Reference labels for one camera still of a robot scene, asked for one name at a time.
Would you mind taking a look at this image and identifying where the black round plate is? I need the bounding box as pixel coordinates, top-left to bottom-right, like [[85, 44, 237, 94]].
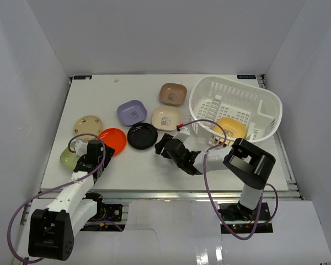
[[127, 123, 158, 150]]

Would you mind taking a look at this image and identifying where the orange round plate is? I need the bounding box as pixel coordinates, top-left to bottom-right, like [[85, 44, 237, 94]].
[[99, 128, 127, 155]]

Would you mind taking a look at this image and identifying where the cream square panda plate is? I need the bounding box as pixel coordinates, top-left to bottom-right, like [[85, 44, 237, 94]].
[[151, 106, 182, 131]]

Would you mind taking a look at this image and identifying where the green plate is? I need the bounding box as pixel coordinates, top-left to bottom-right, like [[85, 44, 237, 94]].
[[60, 147, 79, 171]]

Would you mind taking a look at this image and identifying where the beige round patterned plate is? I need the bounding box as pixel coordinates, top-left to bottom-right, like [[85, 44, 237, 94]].
[[73, 115, 104, 135]]

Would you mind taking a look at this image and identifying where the purple square plate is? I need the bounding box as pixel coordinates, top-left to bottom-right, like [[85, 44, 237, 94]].
[[117, 100, 148, 126]]

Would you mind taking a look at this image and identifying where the brown square panda plate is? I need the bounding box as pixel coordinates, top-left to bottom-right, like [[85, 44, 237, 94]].
[[159, 83, 188, 106]]

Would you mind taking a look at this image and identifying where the yellow square plate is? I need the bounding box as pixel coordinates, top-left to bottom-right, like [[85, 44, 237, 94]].
[[217, 118, 247, 138]]

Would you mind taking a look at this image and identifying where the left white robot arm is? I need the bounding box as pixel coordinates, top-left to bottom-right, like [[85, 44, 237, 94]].
[[28, 140, 115, 261]]

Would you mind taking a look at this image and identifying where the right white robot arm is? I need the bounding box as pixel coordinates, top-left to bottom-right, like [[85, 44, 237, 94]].
[[155, 134, 276, 220]]

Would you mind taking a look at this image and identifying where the white plastic dish bin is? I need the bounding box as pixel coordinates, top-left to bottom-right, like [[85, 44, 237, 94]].
[[189, 76, 282, 144]]

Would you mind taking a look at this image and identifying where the blue label left corner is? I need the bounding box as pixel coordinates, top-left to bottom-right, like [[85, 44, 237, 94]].
[[73, 75, 93, 80]]

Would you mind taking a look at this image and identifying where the blue label corner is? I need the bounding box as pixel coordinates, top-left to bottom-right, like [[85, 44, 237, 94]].
[[73, 75, 93, 80], [237, 75, 256, 80]]

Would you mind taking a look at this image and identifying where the blue label right corner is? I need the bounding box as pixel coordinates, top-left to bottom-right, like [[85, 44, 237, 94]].
[[237, 75, 256, 80]]

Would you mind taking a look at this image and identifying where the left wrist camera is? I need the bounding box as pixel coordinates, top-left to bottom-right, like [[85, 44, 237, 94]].
[[69, 140, 88, 156]]

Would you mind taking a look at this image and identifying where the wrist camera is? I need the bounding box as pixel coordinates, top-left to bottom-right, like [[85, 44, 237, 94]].
[[173, 124, 190, 143], [69, 140, 88, 156]]

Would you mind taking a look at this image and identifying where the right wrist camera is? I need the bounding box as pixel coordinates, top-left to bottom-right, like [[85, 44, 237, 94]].
[[173, 124, 190, 143]]

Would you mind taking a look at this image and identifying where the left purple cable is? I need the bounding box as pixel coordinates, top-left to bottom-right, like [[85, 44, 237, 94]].
[[7, 133, 125, 263]]

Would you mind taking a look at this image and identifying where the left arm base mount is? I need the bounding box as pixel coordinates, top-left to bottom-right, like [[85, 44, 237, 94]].
[[81, 193, 123, 232]]

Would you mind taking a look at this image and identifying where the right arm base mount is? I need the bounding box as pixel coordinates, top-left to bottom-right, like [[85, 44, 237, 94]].
[[218, 203, 274, 234]]

